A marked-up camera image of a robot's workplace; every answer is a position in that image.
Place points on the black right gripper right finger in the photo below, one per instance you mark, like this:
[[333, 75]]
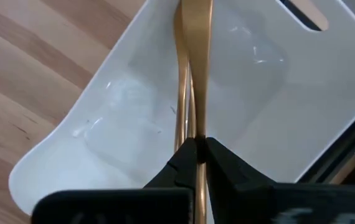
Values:
[[274, 205]]

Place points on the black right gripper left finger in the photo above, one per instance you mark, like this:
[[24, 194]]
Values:
[[118, 207]]

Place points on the white plastic bin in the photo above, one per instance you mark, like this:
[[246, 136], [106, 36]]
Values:
[[258, 109]]

